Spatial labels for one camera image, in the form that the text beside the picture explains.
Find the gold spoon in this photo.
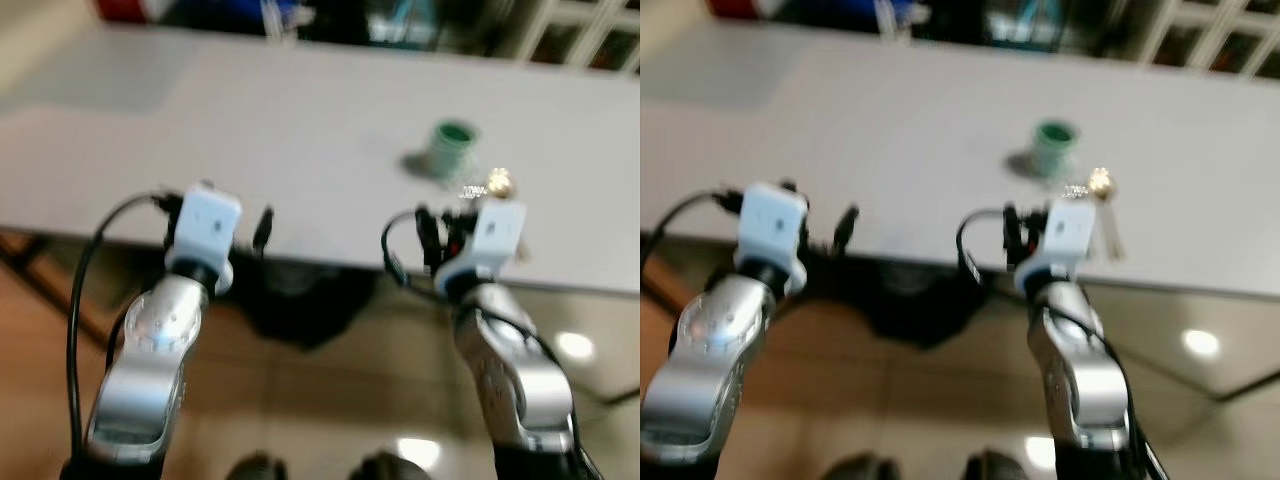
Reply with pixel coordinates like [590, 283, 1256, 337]
[460, 168, 531, 263]
[1062, 167, 1127, 263]

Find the black chair seat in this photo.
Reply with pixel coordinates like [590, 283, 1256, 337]
[228, 258, 373, 349]
[806, 258, 1013, 347]

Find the green cup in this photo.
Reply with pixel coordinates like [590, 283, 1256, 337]
[1030, 118, 1081, 181]
[428, 120, 482, 183]

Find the red and blue box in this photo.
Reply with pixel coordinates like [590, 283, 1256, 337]
[94, 0, 301, 41]
[705, 0, 923, 37]

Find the black right robot foot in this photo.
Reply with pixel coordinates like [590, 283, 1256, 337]
[964, 449, 1039, 480]
[349, 451, 433, 480]

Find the black robot foot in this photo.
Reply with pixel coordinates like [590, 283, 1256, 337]
[349, 451, 433, 480]
[964, 449, 1039, 480]
[227, 452, 288, 480]
[824, 454, 898, 480]

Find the black left robot foot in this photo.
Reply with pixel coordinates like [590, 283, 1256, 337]
[824, 454, 898, 480]
[227, 452, 288, 480]

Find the white lattice cabinet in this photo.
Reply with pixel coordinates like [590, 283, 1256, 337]
[1128, 0, 1280, 83]
[488, 0, 641, 79]

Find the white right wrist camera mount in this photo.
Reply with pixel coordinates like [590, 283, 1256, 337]
[436, 200, 529, 297]
[1014, 199, 1098, 295]

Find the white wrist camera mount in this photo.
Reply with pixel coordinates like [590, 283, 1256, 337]
[164, 186, 244, 273]
[1014, 199, 1098, 295]
[436, 200, 529, 297]
[736, 183, 810, 279]

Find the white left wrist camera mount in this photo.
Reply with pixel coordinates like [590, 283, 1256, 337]
[736, 183, 810, 279]
[164, 186, 244, 273]

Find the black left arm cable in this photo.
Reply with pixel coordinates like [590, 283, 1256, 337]
[640, 188, 743, 263]
[66, 192, 183, 463]

